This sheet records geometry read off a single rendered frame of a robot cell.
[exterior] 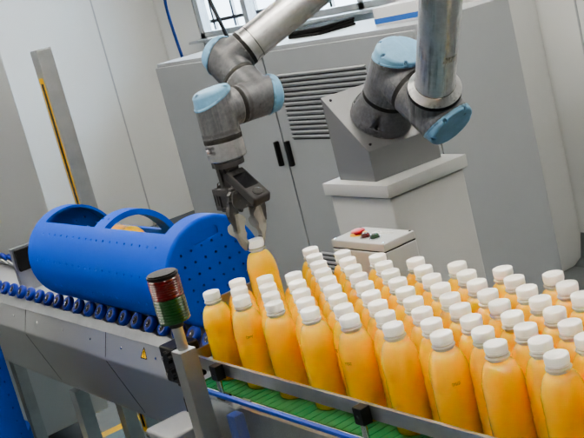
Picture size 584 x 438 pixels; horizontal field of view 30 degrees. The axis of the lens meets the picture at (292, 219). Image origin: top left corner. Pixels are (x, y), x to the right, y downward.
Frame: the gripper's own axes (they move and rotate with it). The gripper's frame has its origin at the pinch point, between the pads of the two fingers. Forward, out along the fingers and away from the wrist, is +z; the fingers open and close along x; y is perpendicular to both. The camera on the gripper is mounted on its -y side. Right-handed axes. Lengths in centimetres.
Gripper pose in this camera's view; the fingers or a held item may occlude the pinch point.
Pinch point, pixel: (255, 242)
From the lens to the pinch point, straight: 253.7
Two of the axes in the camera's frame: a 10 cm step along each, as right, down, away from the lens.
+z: 2.4, 9.4, 2.2
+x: -7.8, 3.3, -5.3
